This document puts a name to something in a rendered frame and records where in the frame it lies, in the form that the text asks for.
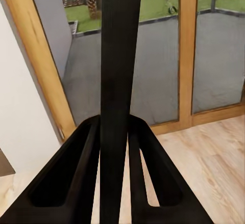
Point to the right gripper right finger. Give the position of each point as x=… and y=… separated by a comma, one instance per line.
x=178, y=203

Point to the poster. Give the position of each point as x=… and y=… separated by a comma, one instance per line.
x=120, y=19

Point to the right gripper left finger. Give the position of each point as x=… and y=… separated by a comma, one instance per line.
x=63, y=190

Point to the door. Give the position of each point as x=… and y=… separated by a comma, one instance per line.
x=189, y=63

